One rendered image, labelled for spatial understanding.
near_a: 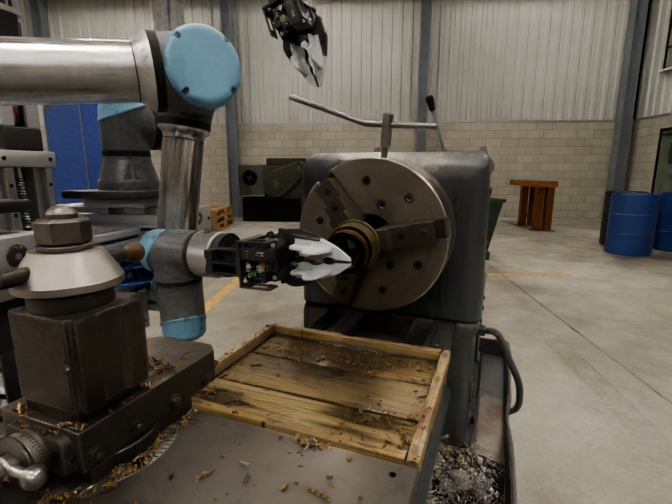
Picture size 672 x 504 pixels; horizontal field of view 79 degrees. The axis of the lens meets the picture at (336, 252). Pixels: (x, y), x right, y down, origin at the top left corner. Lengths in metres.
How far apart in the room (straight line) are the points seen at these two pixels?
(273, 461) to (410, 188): 0.56
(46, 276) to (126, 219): 0.82
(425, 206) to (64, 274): 0.60
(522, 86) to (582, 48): 1.59
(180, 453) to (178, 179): 0.53
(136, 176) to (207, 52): 0.56
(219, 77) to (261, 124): 10.58
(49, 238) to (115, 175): 0.81
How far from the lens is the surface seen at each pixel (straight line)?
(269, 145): 11.17
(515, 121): 11.54
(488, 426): 1.25
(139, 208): 1.15
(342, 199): 0.78
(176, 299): 0.73
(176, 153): 0.83
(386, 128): 0.84
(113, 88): 0.70
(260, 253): 0.58
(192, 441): 0.43
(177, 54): 0.68
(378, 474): 0.38
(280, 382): 0.68
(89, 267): 0.36
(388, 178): 0.80
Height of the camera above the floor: 1.21
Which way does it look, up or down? 11 degrees down
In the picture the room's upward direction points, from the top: straight up
